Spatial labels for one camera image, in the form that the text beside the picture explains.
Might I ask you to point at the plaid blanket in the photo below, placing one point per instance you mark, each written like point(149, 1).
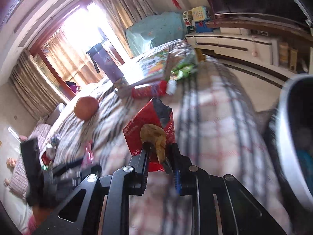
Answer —
point(215, 117)

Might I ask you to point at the teal floral cloth cover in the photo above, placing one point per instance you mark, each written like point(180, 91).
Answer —
point(151, 34)

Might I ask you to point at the pink plastic wrapper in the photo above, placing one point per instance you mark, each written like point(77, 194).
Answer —
point(88, 155)

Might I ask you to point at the cream television cabinet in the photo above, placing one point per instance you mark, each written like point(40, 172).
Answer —
point(232, 44)

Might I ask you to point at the red cylinder packet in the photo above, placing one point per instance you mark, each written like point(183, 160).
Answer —
point(149, 90)

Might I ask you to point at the purple drinking bottle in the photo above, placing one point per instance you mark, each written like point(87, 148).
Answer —
point(110, 63)

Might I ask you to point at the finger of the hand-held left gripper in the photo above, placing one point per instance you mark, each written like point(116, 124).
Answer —
point(88, 170)

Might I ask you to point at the colourful picture book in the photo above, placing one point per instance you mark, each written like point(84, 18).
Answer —
point(146, 66)

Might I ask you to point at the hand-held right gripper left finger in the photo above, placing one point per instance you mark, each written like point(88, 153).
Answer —
point(145, 161)

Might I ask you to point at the orange fruit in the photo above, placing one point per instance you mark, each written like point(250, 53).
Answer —
point(86, 107)

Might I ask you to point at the red drink can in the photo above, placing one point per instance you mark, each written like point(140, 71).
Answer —
point(49, 154)

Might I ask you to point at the yellow toy phone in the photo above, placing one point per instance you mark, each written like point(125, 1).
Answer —
point(198, 14)

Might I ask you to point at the blue toy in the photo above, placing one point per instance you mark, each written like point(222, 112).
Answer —
point(204, 27)

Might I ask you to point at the small white bottle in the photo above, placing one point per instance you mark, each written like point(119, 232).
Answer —
point(171, 87)

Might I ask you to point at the red torn snack packet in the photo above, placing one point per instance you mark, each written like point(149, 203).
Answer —
point(137, 127)

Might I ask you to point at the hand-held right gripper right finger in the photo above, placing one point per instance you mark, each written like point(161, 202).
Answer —
point(176, 181)

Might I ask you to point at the beige patterned curtain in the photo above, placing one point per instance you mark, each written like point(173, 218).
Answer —
point(31, 85)
point(122, 2)

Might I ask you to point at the green snack packet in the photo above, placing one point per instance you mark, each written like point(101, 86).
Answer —
point(185, 66)

